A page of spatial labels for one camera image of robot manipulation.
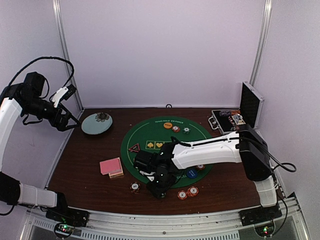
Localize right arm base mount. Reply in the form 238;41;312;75
239;206;283;226

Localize green chips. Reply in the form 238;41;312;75
182;127;190;134

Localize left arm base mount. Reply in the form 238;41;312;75
45;207;90;227

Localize round green poker mat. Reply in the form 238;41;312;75
120;116;212;184

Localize aluminium frame post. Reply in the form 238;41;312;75
52;0;84;113
249;0;273;87

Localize black white chip stack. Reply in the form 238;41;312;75
130;182;140;194

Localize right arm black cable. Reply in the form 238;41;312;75
169;131;297;173

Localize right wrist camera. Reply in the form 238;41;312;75
139;170;156;182

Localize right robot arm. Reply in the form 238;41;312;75
133;124;277;221

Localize aluminium poker chip case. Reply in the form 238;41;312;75
208;81;264;135

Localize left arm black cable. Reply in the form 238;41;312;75
8;55;75;88

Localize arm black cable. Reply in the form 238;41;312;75
169;131;297;173
8;55;75;88

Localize orange chip stack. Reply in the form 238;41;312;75
187;186;199;197

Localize playing card box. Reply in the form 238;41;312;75
109;170;124;179

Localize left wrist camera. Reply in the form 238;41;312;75
50;84;77;108

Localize right aluminium frame post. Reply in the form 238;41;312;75
249;0;273;87

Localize light blue flower plate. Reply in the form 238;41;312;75
81;112;113;135

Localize orange big blind button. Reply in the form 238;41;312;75
163;122;173;129

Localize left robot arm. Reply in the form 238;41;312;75
0;72;80;222

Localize triangular black red dealer button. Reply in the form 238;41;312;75
128;143;141;153

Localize aluminium front rail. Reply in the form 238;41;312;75
17;197;311;240

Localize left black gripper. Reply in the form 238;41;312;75
22;95;81;131

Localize red playing card deck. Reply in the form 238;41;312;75
99;157;122;175

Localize left aluminium frame post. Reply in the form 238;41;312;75
52;0;84;113

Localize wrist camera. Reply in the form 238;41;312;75
50;84;77;108
139;170;156;182

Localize blue small blind button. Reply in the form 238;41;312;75
186;169;198;179

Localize red chips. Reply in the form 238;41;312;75
177;190;188;200
172;125;181;133
196;164;205;170

